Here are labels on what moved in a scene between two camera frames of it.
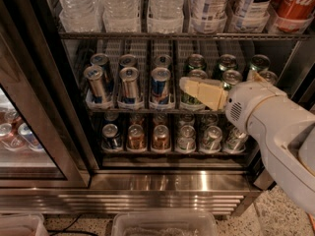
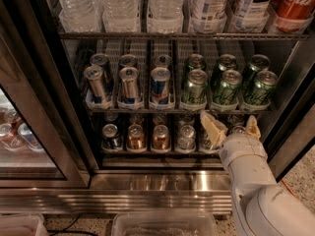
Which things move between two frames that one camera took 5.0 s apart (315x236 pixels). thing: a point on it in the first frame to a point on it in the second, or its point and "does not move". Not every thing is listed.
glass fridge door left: x=43 y=143 does not move
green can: x=230 y=78 does not move
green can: x=195 y=73 does not move
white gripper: x=248 y=99 to x=243 y=149
